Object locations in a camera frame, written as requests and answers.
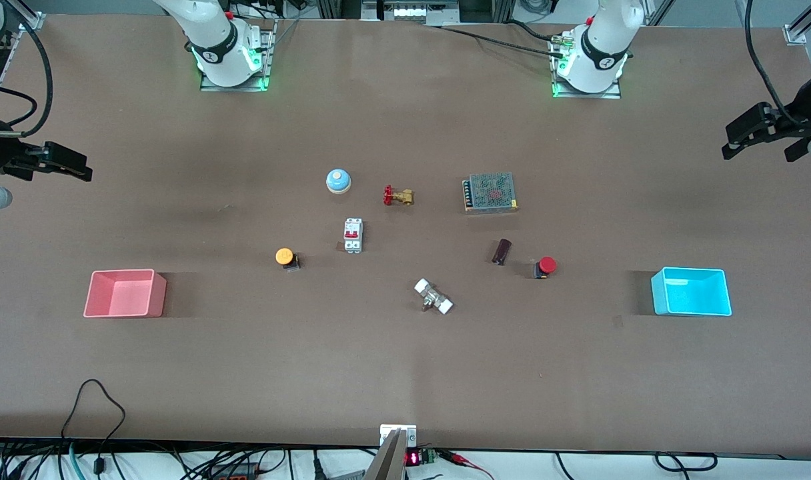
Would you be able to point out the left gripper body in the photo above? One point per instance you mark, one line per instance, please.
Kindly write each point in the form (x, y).
(803, 121)

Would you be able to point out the yellow push button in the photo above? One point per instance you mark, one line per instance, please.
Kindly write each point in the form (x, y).
(285, 256)

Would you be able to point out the red push button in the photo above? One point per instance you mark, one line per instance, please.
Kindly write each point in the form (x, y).
(545, 266)

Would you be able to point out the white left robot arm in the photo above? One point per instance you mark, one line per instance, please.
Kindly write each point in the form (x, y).
(602, 46)

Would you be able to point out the pink plastic box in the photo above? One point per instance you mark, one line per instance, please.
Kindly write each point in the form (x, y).
(122, 296)

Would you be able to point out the cyan plastic box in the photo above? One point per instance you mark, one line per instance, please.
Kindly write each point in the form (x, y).
(692, 293)

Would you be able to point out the blue round bell button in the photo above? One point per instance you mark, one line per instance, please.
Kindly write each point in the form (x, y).
(338, 180)

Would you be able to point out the metal mesh power supply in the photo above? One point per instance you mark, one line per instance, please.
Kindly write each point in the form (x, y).
(491, 192)

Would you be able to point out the dark brown cylinder capacitor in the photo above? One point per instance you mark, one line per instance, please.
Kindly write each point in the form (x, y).
(501, 251)

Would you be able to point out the white red circuit breaker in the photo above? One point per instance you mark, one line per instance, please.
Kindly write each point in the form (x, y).
(353, 235)

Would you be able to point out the metal fitting white ends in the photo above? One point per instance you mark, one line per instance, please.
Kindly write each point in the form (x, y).
(433, 296)

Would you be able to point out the grey control unit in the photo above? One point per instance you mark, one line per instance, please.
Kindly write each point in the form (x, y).
(409, 10)

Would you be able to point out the grey metal bar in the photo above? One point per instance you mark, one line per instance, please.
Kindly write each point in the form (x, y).
(387, 463)

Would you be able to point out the red clip lead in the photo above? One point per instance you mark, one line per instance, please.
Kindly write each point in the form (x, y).
(462, 460)

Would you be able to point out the red digit display module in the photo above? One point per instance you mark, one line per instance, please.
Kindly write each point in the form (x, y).
(420, 457)

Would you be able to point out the aluminium frame profile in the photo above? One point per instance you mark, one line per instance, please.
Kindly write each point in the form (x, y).
(805, 26)
(27, 14)

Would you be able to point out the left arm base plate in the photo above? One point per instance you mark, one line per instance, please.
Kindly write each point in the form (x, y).
(612, 92)

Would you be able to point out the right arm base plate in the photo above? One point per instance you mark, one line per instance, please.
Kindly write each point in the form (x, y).
(262, 73)

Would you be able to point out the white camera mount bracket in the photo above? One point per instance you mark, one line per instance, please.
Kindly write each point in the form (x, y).
(389, 432)

